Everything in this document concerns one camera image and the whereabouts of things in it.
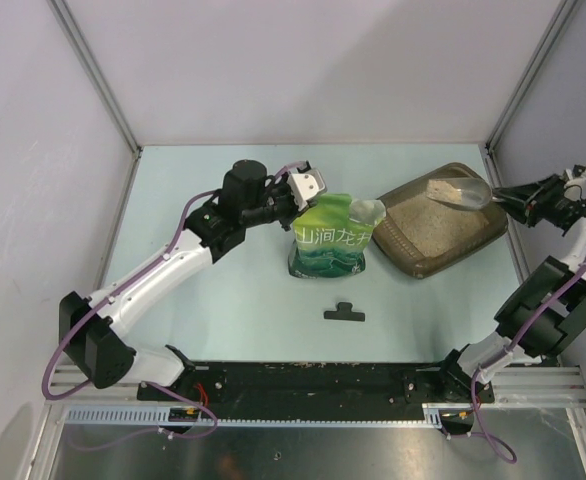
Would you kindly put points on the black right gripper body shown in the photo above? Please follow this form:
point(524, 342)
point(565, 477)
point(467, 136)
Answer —
point(552, 205)

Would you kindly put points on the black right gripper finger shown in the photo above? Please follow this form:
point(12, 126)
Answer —
point(522, 193)
point(523, 213)

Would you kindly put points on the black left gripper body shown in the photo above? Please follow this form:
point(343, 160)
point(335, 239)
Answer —
point(276, 204)

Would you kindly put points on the metal scoop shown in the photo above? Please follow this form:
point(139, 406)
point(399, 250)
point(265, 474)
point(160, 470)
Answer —
point(460, 192)

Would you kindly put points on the green litter bag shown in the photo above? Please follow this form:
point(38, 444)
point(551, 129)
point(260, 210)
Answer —
point(331, 237)

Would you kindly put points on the black bag clip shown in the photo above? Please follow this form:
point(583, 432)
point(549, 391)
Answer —
point(344, 311)

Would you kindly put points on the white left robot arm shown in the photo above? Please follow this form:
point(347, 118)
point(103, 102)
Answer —
point(93, 329)

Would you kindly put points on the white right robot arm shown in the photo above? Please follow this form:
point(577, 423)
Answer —
point(547, 312)

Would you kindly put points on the beige cat litter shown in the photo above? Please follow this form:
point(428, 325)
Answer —
point(434, 229)

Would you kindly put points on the brown plastic litter box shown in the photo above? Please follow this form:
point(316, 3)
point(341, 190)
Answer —
point(404, 256)

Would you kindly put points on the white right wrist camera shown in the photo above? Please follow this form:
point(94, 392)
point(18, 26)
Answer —
point(575, 176)

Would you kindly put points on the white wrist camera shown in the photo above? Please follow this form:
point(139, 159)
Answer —
point(306, 187)
point(575, 176)

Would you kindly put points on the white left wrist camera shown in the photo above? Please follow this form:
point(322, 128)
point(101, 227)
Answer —
point(306, 187)

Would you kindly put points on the aluminium frame rail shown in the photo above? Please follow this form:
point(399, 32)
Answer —
point(514, 387)

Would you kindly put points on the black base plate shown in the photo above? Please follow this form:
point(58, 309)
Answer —
point(438, 382)

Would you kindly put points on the white slotted cable duct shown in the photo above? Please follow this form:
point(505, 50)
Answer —
point(389, 416)

